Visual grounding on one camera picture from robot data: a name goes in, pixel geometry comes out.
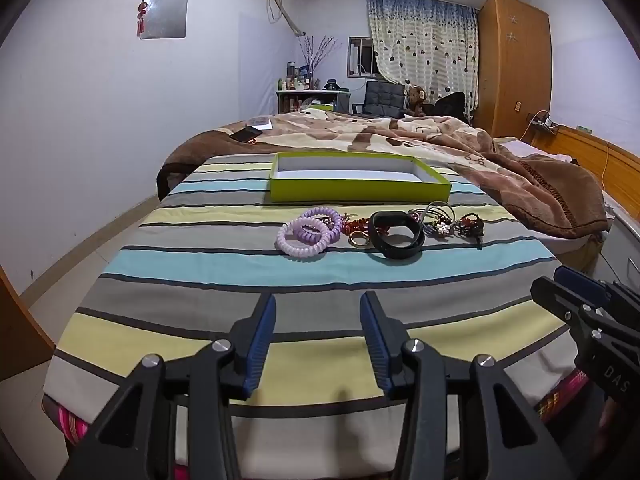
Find square wall mirror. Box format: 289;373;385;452
137;0;189;40

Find wooden headboard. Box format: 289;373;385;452
530;124;640;207

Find striped bed sheet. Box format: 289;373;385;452
42;152;596;468

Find pale pink bed sheet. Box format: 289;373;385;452
500;140;574;165

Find wrapped air conditioner pipe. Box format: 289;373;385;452
265;0;307;37

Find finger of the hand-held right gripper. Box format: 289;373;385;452
552;265;613;308
530;276;597;328

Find patterned curtain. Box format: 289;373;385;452
366;0;480;122

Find white desk shelf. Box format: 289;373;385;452
276;88;351;115

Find pink striped mat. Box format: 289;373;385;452
42;367;592;480

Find grey cabinet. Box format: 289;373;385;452
600;192;640;283

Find black beaded hair tie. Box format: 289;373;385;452
450;212;484;237

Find green cardboard box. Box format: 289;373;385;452
269;151;453;204

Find row of bottles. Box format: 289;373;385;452
277;61;321;92

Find black office chair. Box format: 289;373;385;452
352;80;406;117

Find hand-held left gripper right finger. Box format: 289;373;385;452
359;291;566;480

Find black wristband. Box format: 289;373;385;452
369;210;426;261

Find red bead bracelet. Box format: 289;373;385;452
340;217;374;241

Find purple coil hair tie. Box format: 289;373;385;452
289;206;344;244

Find window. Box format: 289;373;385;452
347;36;384;79

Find wooden wardrobe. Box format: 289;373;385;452
472;0;554;139

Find purple flower branches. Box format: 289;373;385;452
299;35;342;81

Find blue beaded hair tie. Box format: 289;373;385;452
409;208;454;241

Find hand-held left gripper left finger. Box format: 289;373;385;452
65;292;277;480

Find wooden door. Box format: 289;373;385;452
0;264;56;384

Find brown patterned blanket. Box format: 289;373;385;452
156;111;612;240

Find brown teddy bear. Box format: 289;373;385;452
404;85;429;117

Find black jacket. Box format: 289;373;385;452
432;91;467;121

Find grey hair tie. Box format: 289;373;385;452
419;201;457;227

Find pink coil hair tie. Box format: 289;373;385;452
275;218;332;260

